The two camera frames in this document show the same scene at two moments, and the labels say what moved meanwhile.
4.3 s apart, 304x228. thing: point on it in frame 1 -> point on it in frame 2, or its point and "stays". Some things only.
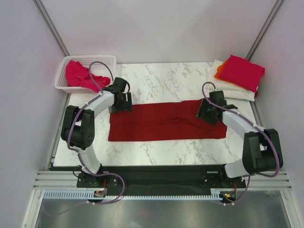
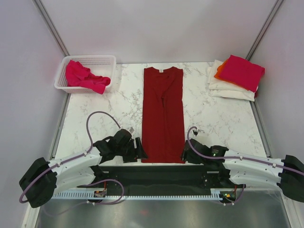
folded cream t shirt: x=231 y=90 stays
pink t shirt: x=78 y=75 stays
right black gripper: x=204 y=105 -> x=186 y=156
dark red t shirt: x=164 y=121 -> x=163 y=120
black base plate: x=155 y=178 stays
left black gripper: x=126 y=106 -> x=137 y=152
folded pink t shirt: x=243 y=72 stays
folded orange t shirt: x=217 y=75 stays
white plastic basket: x=104 y=65 stays
